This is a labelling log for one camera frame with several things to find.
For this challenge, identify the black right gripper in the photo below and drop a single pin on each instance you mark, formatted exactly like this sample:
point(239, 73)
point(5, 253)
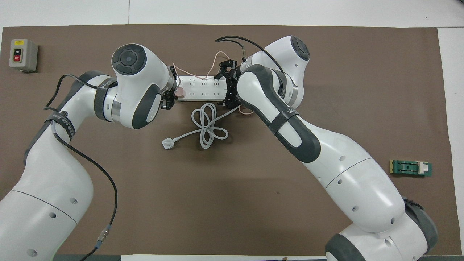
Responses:
point(232, 81)

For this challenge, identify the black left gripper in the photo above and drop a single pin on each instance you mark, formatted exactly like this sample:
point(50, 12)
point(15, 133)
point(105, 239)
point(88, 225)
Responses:
point(166, 101)

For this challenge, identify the pink charger adapter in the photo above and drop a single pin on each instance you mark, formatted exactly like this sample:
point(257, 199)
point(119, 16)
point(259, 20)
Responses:
point(180, 93)

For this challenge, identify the white power strip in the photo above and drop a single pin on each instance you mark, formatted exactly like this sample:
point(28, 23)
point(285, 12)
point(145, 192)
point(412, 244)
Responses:
point(203, 88)

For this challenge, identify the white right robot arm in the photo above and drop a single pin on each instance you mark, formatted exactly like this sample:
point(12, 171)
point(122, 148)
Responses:
point(344, 174)

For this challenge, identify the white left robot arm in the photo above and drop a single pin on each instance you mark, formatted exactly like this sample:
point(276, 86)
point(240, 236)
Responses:
point(54, 174)

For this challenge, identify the brown table mat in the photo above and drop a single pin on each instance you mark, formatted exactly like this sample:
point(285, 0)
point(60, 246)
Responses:
point(235, 203)

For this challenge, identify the grey push button switch box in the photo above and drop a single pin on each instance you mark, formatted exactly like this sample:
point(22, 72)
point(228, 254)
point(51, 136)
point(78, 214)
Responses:
point(22, 55)

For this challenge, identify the green knife switch yellow base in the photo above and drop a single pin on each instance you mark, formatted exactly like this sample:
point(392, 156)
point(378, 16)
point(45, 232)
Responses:
point(407, 168)

